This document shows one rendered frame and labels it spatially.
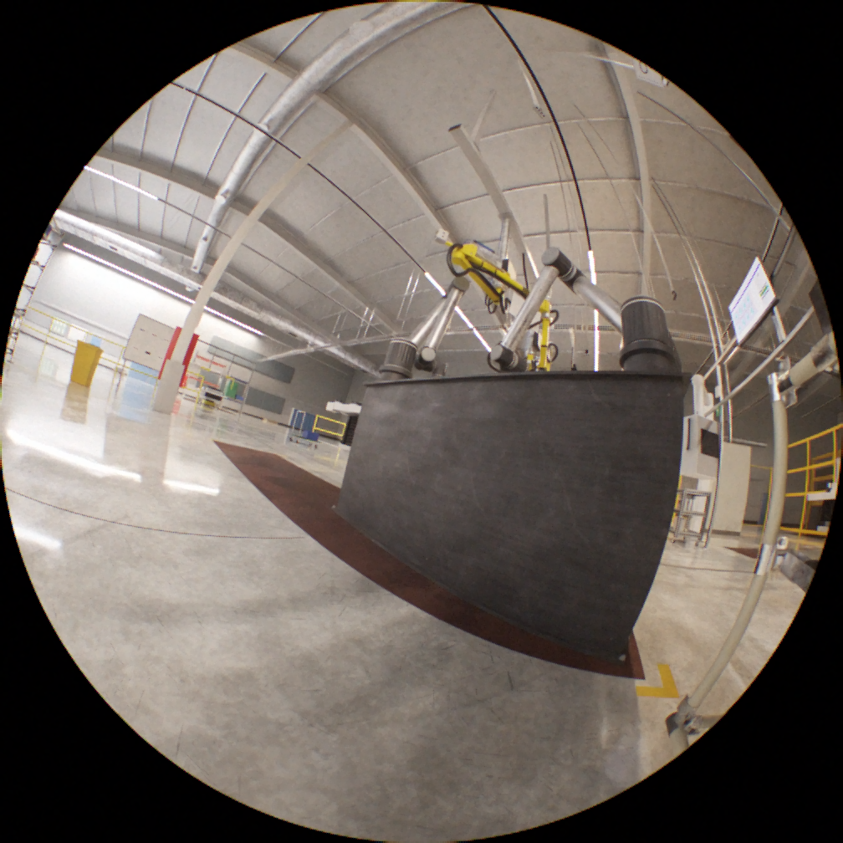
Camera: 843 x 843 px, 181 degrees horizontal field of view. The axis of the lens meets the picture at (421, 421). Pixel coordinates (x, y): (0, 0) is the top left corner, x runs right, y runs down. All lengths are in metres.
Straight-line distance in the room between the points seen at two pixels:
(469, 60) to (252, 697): 10.41
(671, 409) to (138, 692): 1.38
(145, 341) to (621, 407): 8.77
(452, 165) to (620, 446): 10.59
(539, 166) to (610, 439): 10.07
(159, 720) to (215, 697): 0.13
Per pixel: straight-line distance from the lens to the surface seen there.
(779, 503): 0.53
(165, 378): 5.36
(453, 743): 0.61
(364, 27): 7.46
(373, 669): 0.70
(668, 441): 0.91
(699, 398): 4.59
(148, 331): 8.54
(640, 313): 1.12
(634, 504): 0.88
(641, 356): 1.03
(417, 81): 10.29
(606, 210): 11.40
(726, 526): 7.76
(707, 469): 4.23
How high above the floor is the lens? 0.51
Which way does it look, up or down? 7 degrees up
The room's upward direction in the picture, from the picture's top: 14 degrees clockwise
